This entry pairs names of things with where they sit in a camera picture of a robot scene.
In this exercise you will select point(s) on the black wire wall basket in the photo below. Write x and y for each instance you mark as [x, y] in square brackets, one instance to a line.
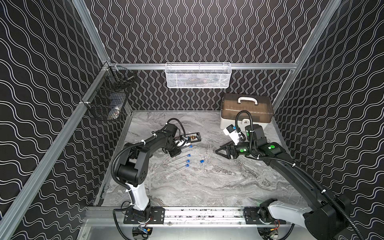
[108, 102]

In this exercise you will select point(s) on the black charging board with cable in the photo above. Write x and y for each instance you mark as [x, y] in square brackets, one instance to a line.
[193, 137]

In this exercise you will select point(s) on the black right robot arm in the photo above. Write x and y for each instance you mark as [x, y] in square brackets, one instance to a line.
[325, 216]

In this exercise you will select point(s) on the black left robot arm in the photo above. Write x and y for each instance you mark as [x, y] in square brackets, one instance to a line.
[131, 166]

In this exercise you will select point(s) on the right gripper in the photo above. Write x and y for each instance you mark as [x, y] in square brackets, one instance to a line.
[228, 148]

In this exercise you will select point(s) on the white box brown lid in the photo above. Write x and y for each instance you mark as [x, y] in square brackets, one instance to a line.
[245, 109]

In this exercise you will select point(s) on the white mesh wall basket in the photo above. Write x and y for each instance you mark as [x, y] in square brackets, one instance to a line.
[198, 75]

